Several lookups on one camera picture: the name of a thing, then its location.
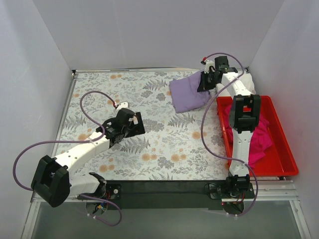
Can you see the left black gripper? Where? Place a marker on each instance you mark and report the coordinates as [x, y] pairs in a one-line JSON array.
[[138, 123]]

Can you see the aluminium frame rail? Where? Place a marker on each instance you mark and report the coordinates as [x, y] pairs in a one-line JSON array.
[[276, 215]]

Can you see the floral table mat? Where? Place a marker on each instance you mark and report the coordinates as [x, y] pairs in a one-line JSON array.
[[185, 146]]

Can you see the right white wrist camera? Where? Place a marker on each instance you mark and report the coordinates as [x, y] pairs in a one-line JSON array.
[[209, 66]]

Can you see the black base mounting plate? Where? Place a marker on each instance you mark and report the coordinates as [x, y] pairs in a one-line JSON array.
[[187, 194]]

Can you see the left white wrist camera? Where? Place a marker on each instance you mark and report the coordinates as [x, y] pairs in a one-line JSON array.
[[123, 105]]

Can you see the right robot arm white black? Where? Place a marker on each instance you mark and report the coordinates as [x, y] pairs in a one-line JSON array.
[[243, 120]]

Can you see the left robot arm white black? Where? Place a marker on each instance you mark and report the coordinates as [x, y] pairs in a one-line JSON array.
[[55, 180]]

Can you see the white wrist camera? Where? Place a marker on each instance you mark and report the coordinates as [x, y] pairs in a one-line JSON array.
[[209, 66], [123, 105]]

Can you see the purple t shirt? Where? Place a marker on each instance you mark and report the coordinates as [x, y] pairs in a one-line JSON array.
[[184, 94]]

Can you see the magenta t shirt in bin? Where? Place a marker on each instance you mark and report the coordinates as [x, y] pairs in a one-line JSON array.
[[260, 141]]

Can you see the white folded t shirt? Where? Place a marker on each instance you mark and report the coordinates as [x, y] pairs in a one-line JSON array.
[[247, 81]]

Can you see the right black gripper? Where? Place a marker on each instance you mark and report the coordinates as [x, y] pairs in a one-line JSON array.
[[204, 81]]

